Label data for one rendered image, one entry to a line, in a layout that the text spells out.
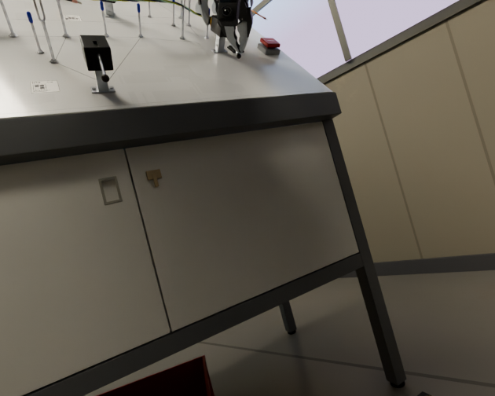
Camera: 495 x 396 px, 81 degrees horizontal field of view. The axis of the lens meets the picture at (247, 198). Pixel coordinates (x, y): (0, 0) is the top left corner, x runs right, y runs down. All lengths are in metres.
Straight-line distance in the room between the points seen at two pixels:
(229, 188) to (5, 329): 0.48
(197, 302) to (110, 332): 0.17
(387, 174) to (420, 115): 0.35
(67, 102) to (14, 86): 0.11
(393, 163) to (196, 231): 1.41
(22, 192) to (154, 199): 0.23
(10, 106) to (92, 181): 0.19
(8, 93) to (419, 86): 1.72
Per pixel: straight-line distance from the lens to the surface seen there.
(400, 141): 1.86
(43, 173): 0.67
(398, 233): 1.93
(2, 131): 0.66
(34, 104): 0.70
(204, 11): 1.01
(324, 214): 0.84
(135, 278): 0.65
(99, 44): 0.68
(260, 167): 0.75
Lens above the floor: 0.61
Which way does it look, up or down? 2 degrees up
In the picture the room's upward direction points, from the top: 15 degrees counter-clockwise
